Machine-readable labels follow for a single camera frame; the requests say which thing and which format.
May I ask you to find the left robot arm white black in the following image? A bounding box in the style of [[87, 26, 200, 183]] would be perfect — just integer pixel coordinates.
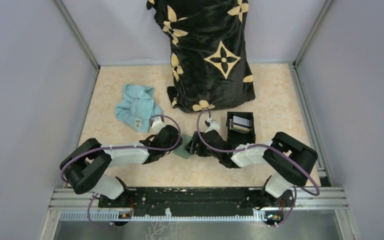
[[59, 125, 183, 207]]

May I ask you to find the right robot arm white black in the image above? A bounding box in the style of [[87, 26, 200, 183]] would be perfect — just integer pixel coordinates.
[[182, 130, 318, 206]]

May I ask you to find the black card tray box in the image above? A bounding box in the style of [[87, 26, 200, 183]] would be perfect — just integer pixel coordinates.
[[226, 111, 256, 146]]

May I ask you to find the stack of cards in tray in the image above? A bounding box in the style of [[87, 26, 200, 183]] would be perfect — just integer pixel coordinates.
[[229, 115, 252, 133]]

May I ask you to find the light blue cloth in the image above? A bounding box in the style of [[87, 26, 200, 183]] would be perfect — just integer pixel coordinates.
[[114, 84, 163, 133]]

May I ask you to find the black beige flower-patterned blanket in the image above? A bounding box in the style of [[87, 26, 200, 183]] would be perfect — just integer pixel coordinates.
[[146, 0, 256, 113]]

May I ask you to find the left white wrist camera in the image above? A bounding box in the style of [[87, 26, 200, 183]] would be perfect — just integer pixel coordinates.
[[151, 116, 167, 134]]

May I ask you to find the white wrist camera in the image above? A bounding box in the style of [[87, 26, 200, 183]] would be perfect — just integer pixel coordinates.
[[205, 119, 220, 133], [151, 116, 167, 134]]

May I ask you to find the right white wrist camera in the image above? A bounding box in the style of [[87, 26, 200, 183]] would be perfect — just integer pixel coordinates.
[[205, 119, 220, 133]]

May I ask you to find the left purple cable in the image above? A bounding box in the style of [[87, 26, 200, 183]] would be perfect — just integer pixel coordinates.
[[60, 114, 183, 230]]

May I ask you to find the purple cable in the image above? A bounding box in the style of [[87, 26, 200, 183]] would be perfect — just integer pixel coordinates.
[[196, 109, 321, 229], [60, 114, 183, 230]]

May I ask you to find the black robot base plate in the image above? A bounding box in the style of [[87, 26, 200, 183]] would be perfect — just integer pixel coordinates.
[[98, 187, 294, 217]]

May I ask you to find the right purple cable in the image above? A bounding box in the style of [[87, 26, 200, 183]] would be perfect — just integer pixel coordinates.
[[196, 109, 321, 229]]

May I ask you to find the aluminium frame rail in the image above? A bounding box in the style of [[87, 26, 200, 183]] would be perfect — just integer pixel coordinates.
[[49, 187, 349, 210]]

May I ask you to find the white slotted cable duct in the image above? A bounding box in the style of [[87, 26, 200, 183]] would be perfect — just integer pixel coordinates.
[[59, 207, 278, 223]]

